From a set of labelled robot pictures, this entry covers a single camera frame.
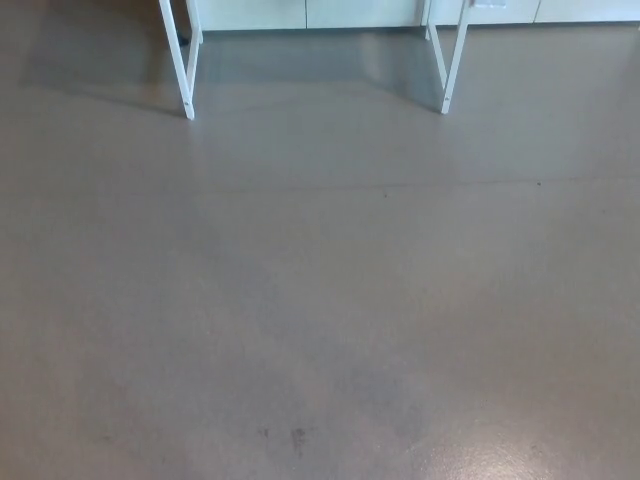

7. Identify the white table leg frame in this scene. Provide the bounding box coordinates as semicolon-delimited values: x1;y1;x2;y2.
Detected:
158;0;204;120
423;0;472;115

